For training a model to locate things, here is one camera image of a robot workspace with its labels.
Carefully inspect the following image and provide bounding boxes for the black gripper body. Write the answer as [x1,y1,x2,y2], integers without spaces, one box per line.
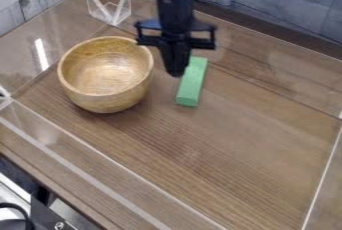
[133,19,216,50]

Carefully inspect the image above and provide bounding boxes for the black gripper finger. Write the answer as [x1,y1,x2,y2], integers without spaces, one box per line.
[159,42,177,77]
[175,43,191,77]

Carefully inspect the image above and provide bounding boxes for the green rectangular block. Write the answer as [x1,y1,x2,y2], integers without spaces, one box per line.
[176,56,208,107]

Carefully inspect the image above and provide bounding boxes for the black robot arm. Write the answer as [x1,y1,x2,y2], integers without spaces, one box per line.
[135,0,216,77]

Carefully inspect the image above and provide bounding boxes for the wooden bowl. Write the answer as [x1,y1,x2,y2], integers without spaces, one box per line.
[57,36,153,113]

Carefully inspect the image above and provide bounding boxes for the clear acrylic corner bracket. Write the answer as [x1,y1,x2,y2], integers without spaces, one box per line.
[85,0,131,26]

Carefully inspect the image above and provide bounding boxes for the black metal table bracket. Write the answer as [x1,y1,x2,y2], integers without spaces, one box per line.
[30,197,77,230]

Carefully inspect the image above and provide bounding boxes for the black cable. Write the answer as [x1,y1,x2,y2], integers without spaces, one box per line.
[0,202,36,230]

